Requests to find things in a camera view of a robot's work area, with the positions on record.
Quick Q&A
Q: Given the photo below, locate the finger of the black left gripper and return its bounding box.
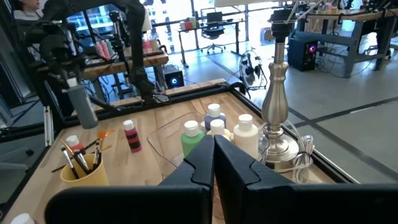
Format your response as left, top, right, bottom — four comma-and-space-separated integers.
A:
76, 62, 87, 85
58, 67, 72, 94

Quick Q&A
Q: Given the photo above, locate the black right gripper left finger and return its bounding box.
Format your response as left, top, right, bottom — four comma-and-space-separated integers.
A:
44, 134, 216, 224

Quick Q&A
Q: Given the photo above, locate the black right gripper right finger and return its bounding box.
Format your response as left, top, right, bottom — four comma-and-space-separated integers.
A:
214, 134, 398, 224

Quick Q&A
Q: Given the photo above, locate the large grey paint bottle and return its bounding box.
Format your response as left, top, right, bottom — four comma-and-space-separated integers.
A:
66, 77, 99, 130

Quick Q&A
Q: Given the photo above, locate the small crimson paint bottle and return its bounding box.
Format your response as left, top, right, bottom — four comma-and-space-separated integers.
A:
123, 119, 142, 154

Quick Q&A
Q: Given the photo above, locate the large white paint bottle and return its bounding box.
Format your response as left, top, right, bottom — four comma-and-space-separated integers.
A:
233, 114, 259, 159

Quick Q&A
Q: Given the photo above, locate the large green paint bottle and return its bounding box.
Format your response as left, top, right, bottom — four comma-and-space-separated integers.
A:
181, 120, 206, 158

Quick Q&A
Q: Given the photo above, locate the large yellow paint bottle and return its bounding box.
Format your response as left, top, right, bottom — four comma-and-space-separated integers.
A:
206, 119, 233, 141

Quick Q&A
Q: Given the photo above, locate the large blue-violet paint bottle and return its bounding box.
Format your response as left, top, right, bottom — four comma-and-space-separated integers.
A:
203, 103, 227, 131

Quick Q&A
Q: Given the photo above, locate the background teal bottle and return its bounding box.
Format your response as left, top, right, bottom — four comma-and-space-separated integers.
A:
105, 39, 115, 57

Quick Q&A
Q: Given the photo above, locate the wooden workbench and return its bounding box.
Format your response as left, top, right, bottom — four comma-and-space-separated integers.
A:
81, 51, 170, 105

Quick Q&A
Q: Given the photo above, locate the person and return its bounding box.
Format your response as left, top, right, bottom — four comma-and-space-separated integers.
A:
12, 0, 44, 20

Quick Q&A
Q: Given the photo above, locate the black tripod stand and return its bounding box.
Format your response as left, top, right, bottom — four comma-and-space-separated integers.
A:
108, 11, 132, 77

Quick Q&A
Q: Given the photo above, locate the yellow ribbed cup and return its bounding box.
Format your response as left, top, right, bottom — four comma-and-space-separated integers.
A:
60, 152, 109, 188

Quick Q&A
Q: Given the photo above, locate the clear plastic tray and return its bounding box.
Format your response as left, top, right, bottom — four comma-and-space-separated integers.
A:
146, 111, 265, 175

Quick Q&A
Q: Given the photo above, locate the white shade silver table lamp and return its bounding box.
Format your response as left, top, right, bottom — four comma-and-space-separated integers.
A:
214, 0, 312, 174

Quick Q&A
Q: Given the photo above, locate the black floor fan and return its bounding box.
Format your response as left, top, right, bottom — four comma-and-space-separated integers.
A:
238, 49, 269, 91

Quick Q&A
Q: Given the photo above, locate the black office chair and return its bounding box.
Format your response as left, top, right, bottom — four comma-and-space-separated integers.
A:
200, 11, 228, 55

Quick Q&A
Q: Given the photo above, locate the black standing desk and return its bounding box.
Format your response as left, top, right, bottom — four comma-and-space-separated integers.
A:
177, 18, 250, 68

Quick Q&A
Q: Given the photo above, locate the black computer tower red light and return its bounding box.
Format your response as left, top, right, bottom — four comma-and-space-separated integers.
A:
287, 37, 318, 72

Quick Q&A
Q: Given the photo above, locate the grey metal workbench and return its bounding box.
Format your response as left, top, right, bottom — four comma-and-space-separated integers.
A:
294, 7, 398, 79

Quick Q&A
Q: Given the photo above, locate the clear lamp cord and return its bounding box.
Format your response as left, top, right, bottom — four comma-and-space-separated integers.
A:
257, 119, 315, 184

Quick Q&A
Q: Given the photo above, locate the silver angle bracket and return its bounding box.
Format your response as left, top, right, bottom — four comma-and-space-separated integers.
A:
152, 92, 172, 104

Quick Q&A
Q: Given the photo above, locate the black computer tower blue ring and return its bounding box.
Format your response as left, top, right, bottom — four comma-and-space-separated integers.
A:
163, 64, 185, 90

